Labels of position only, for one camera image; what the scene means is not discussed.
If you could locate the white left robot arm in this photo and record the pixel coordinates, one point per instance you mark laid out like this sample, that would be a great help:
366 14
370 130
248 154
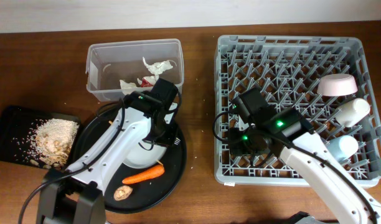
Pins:
61 201

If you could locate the light blue plastic cup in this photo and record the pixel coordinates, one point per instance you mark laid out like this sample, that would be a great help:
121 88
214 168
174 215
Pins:
343 147

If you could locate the grey dishwasher rack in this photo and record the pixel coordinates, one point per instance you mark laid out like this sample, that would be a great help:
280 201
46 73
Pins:
287 71

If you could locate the white napkin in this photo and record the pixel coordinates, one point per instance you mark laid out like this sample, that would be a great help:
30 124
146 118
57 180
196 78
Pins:
159 67

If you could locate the white tissue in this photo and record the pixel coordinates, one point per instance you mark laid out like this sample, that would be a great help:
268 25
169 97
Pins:
127 88

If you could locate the pink plastic bowl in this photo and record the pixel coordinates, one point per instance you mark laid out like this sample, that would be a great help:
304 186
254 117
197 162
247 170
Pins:
340 84

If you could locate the white plastic fork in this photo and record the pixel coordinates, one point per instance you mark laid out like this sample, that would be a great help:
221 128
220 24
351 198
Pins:
177 141

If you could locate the orange carrot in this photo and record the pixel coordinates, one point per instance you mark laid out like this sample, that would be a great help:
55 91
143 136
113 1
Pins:
151 173

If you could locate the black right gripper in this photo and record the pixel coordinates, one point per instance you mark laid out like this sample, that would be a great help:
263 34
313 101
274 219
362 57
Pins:
233 147

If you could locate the grey plate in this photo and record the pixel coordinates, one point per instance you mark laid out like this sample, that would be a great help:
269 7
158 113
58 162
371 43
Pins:
137 126

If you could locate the rice and nut leftovers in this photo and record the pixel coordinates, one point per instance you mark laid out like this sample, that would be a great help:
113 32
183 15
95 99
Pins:
47 143

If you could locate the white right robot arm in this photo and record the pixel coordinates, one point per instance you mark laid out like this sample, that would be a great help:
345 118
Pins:
292 139

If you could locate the wooden chopstick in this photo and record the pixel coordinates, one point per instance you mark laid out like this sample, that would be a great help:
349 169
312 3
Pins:
160 162

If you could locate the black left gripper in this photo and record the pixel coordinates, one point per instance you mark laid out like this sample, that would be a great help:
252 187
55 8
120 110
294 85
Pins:
169 139

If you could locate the white plastic cup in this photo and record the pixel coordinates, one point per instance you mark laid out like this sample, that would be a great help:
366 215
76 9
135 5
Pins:
352 112

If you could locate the black rectangular tray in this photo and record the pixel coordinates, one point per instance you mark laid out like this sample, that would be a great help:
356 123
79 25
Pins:
18 126

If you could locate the red foil wrapper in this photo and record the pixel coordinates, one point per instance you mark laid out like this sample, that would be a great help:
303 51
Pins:
145 83

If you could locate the round black tray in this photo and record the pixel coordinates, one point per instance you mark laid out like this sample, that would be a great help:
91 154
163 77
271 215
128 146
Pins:
165 193

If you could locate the walnut shell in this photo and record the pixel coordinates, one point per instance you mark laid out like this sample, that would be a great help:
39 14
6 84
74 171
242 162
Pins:
122 192

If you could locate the clear plastic waste bin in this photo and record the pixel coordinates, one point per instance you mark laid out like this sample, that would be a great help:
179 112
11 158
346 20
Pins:
109 63

